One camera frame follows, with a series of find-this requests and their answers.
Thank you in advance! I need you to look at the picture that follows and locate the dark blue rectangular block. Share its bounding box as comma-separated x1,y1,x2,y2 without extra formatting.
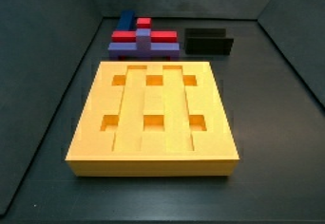
115,10,135,30

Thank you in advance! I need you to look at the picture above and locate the black angled bracket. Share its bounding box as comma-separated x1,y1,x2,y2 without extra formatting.
184,28,234,55

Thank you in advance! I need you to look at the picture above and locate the red notched block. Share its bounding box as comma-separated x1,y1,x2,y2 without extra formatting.
111,17,179,61

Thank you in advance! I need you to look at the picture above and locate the purple notched block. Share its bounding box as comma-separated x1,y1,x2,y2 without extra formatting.
107,28,181,61

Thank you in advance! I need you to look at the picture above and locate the yellow slotted board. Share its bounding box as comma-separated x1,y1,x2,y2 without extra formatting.
65,62,238,177

